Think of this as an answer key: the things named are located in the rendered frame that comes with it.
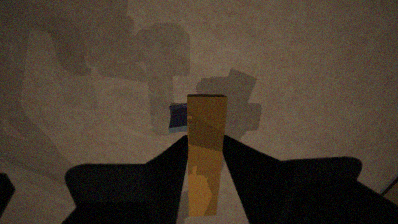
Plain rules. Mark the yellow bar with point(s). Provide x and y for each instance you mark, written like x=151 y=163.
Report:
x=206 y=118

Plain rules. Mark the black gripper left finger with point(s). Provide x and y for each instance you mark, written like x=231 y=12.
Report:
x=157 y=183

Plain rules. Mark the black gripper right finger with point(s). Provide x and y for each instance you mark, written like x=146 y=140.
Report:
x=267 y=186

